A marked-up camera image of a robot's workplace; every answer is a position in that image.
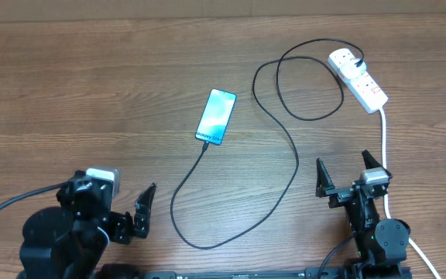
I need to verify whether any white power strip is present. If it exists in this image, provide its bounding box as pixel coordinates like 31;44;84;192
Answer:
328;48;388;113

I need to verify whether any black USB charging cable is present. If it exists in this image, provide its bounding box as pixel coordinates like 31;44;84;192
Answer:
169;37;365;250

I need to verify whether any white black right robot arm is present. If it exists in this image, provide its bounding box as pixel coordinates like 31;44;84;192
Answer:
305;150;412;279

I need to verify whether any white power strip cord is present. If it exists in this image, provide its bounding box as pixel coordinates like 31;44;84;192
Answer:
379;107;443;279

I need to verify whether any blue Samsung smartphone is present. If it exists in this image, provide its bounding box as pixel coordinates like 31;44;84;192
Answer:
195;88;237;145

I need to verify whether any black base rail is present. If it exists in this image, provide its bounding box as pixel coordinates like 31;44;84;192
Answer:
91;264;413;279

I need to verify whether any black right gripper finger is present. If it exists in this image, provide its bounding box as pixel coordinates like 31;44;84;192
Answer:
315;158;335;198
362;150;383;170

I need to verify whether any white charger plug adapter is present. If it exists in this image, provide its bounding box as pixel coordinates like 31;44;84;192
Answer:
340;59;367;80

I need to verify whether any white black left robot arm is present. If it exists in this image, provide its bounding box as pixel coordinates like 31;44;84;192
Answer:
18;180;156;278

